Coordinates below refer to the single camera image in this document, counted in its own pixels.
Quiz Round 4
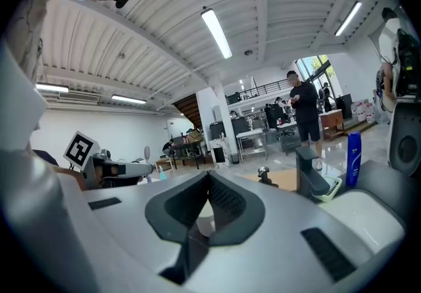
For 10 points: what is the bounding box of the pale soap dish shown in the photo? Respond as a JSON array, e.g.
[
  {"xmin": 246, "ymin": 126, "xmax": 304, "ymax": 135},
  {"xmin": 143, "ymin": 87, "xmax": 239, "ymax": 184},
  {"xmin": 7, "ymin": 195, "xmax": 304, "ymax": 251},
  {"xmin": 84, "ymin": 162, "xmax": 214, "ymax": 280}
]
[{"xmin": 314, "ymin": 176, "xmax": 343, "ymax": 204}]

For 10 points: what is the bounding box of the person's brown printed t-shirt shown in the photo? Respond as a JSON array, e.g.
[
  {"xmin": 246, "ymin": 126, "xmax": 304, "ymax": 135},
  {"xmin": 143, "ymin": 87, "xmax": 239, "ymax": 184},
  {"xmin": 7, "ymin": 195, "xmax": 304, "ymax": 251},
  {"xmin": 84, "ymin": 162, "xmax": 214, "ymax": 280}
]
[{"xmin": 9, "ymin": 0, "xmax": 51, "ymax": 88}]

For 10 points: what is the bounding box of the blue bottle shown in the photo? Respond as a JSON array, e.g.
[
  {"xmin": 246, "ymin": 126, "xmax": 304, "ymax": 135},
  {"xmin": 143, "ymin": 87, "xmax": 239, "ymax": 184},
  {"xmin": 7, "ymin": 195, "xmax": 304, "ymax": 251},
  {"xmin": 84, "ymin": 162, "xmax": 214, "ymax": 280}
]
[{"xmin": 345, "ymin": 131, "xmax": 363, "ymax": 188}]

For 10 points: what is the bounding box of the long ceiling light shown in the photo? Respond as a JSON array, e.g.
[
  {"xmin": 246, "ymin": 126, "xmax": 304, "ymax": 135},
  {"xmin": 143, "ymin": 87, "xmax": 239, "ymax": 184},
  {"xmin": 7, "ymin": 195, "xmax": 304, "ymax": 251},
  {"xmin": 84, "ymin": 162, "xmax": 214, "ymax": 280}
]
[
  {"xmin": 200, "ymin": 7, "xmax": 234, "ymax": 60},
  {"xmin": 36, "ymin": 83, "xmax": 70, "ymax": 93},
  {"xmin": 111, "ymin": 94, "xmax": 147, "ymax": 105},
  {"xmin": 334, "ymin": 1, "xmax": 363, "ymax": 38}
]

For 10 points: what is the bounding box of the wooden side cabinet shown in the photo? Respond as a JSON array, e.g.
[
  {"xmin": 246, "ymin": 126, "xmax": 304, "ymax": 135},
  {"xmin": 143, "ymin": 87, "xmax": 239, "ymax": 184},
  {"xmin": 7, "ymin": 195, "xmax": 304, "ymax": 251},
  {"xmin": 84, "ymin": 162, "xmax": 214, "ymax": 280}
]
[{"xmin": 320, "ymin": 109, "xmax": 347, "ymax": 142}]

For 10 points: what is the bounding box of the metal work table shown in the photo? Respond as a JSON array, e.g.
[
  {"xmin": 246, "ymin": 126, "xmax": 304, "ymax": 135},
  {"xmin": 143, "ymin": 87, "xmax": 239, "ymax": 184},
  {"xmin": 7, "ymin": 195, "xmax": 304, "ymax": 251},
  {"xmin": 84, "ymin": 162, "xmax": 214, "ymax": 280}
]
[{"xmin": 235, "ymin": 129, "xmax": 268, "ymax": 165}]

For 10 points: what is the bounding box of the black work table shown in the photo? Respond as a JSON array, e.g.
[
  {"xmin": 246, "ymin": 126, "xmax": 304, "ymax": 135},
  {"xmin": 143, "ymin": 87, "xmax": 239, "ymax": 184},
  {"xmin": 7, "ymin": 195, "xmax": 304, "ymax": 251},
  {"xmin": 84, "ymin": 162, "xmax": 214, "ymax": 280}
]
[{"xmin": 170, "ymin": 141, "xmax": 207, "ymax": 170}]

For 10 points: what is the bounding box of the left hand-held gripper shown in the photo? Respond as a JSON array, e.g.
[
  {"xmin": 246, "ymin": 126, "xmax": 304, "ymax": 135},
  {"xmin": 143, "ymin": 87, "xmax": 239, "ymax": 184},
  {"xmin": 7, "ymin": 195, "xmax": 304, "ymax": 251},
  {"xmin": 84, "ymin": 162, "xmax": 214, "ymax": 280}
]
[{"xmin": 63, "ymin": 130, "xmax": 154, "ymax": 191}]

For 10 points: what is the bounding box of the person's left forearm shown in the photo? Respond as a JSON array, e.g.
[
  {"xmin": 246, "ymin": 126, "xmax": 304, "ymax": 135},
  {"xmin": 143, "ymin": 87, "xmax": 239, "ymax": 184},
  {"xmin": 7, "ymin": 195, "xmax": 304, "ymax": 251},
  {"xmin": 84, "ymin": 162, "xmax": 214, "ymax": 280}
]
[{"xmin": 52, "ymin": 166, "xmax": 87, "ymax": 191}]

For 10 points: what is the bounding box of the oval wooden table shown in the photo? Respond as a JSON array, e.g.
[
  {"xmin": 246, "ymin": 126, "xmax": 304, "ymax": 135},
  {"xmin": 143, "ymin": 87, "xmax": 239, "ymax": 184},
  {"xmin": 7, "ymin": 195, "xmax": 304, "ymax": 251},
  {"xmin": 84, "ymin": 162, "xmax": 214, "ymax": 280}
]
[{"xmin": 241, "ymin": 171, "xmax": 299, "ymax": 192}]

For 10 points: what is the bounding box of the white sink basin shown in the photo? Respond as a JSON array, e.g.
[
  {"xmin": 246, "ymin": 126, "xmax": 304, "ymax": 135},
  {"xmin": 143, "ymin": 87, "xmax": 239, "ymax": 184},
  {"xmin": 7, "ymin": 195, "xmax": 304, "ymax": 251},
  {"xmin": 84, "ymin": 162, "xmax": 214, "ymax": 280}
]
[{"xmin": 318, "ymin": 188, "xmax": 406, "ymax": 253}]

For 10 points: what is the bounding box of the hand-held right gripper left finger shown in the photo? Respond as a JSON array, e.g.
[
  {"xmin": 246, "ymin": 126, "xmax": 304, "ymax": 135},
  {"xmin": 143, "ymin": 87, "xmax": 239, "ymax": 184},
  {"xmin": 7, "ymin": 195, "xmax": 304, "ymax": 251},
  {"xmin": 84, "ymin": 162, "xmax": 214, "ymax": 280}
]
[{"xmin": 82, "ymin": 170, "xmax": 211, "ymax": 286}]

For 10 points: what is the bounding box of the wooden staircase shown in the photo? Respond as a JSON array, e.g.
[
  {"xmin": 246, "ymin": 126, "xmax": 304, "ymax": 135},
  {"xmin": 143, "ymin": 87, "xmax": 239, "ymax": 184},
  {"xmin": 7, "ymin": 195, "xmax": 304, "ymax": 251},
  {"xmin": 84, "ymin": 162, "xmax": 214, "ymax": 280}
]
[{"xmin": 172, "ymin": 93, "xmax": 204, "ymax": 130}]

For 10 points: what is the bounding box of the black balcony railing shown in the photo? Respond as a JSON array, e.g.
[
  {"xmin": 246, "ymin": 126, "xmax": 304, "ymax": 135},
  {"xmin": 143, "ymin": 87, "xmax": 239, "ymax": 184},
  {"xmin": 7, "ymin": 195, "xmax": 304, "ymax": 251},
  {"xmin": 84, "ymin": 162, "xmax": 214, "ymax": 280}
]
[{"xmin": 226, "ymin": 78, "xmax": 294, "ymax": 105}]

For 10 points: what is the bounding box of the black sink faucet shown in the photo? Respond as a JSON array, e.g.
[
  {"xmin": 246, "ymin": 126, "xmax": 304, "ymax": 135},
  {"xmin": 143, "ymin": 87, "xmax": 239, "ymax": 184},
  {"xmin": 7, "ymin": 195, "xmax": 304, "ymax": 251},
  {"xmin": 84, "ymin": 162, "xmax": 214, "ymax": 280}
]
[{"xmin": 294, "ymin": 146, "xmax": 330, "ymax": 202}]

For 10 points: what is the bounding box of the white cup with handle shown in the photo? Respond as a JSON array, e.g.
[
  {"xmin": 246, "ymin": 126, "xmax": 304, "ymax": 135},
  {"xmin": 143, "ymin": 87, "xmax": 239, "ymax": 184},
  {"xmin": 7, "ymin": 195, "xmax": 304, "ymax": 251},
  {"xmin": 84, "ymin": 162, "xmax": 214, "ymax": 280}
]
[{"xmin": 196, "ymin": 201, "xmax": 217, "ymax": 239}]

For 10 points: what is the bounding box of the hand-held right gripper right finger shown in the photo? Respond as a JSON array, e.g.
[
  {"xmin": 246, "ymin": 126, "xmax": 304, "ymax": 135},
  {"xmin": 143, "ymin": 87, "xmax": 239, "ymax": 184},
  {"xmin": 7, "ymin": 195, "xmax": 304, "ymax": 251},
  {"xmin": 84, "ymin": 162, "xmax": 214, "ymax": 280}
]
[{"xmin": 186, "ymin": 170, "xmax": 374, "ymax": 293}]

